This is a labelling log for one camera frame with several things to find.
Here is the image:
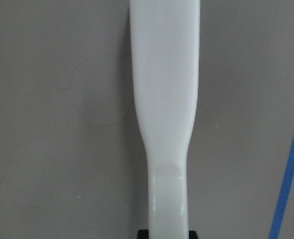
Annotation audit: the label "beige hand brush black bristles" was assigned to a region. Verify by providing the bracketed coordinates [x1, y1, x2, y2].
[130, 0, 200, 239]

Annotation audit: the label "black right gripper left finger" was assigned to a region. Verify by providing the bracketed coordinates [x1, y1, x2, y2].
[137, 230, 149, 239]

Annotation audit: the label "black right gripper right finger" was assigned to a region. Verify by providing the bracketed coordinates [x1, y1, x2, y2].
[188, 231, 197, 239]

